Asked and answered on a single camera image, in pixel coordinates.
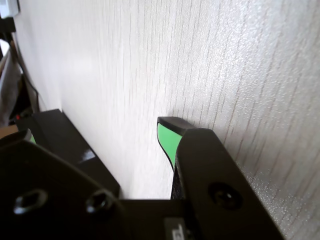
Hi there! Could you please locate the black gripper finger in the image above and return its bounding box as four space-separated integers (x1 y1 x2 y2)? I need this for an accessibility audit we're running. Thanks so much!
156 116 286 240
0 128 132 240

